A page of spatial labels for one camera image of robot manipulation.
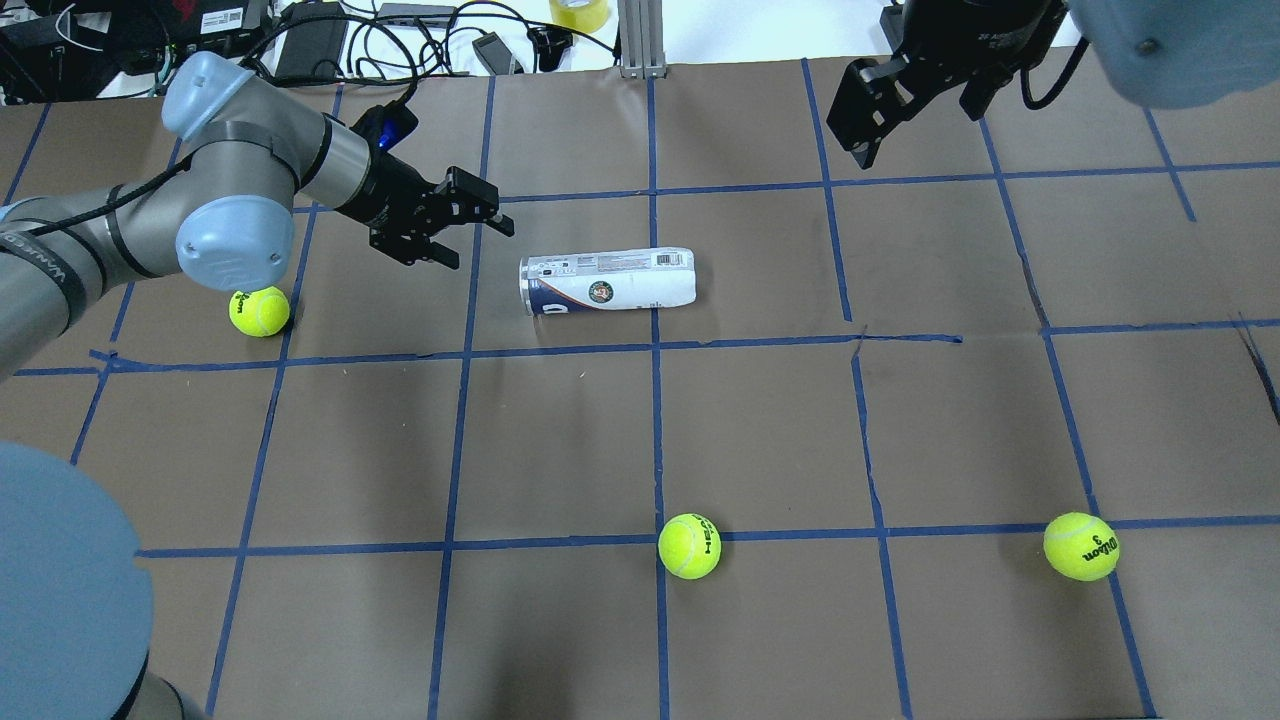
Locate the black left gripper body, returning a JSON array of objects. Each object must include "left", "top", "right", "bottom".
[{"left": 335, "top": 150, "right": 447, "bottom": 240}]

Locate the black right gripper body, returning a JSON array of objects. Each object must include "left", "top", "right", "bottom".
[{"left": 895, "top": 1, "right": 1066, "bottom": 117}]

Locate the clear tennis ball can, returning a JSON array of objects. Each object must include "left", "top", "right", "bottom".
[{"left": 517, "top": 247, "right": 698, "bottom": 316}]

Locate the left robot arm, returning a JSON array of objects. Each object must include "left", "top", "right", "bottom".
[{"left": 3, "top": 53, "right": 515, "bottom": 719}]

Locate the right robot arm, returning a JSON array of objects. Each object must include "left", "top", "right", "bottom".
[{"left": 826, "top": 1, "right": 1279, "bottom": 169}]

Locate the tennis ball near left gripper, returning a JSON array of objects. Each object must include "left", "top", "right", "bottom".
[{"left": 228, "top": 286, "right": 292, "bottom": 338}]

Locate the centre Head tennis ball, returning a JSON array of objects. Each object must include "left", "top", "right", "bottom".
[{"left": 658, "top": 512, "right": 723, "bottom": 580}]

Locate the tennis ball right side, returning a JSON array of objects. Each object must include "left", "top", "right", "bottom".
[{"left": 1042, "top": 512, "right": 1121, "bottom": 582}]

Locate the small black power brick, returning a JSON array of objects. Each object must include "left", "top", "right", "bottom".
[{"left": 879, "top": 1, "right": 908, "bottom": 55}]

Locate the black power adapter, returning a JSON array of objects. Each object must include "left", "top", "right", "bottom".
[{"left": 275, "top": 1, "right": 348, "bottom": 81}]

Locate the yellow tape roll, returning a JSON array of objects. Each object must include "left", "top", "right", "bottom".
[{"left": 548, "top": 0, "right": 611, "bottom": 35}]

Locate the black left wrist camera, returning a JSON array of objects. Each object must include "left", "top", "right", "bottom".
[{"left": 349, "top": 101, "right": 419, "bottom": 151}]

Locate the black cable bundle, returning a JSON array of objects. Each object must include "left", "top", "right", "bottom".
[{"left": 346, "top": 3, "right": 621, "bottom": 83}]

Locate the aluminium frame post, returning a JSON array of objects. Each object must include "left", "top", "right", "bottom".
[{"left": 616, "top": 0, "right": 669, "bottom": 79}]

